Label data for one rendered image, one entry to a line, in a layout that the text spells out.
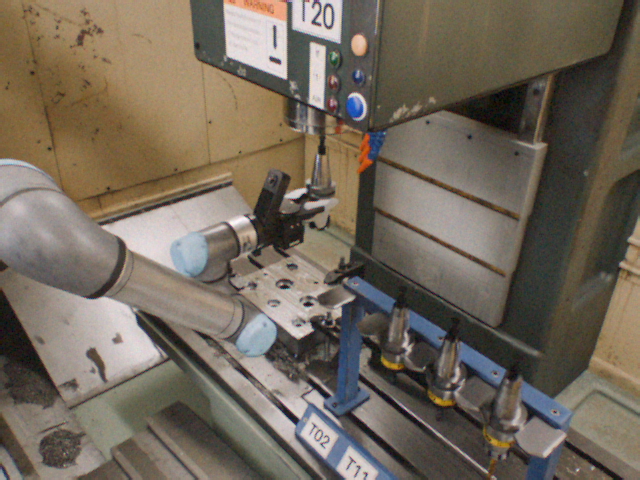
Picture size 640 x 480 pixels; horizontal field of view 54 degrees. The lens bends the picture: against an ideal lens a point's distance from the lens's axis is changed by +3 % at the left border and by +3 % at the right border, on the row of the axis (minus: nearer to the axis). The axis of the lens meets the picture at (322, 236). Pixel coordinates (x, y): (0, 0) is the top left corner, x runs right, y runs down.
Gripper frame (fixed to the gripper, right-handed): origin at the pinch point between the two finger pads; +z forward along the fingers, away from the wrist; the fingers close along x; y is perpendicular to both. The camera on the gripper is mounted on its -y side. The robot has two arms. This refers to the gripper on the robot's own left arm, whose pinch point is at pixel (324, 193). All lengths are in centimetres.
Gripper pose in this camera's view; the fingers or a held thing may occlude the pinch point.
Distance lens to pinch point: 130.4
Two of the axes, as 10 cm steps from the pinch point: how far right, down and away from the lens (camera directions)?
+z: 7.5, -3.3, 5.8
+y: -0.3, 8.6, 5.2
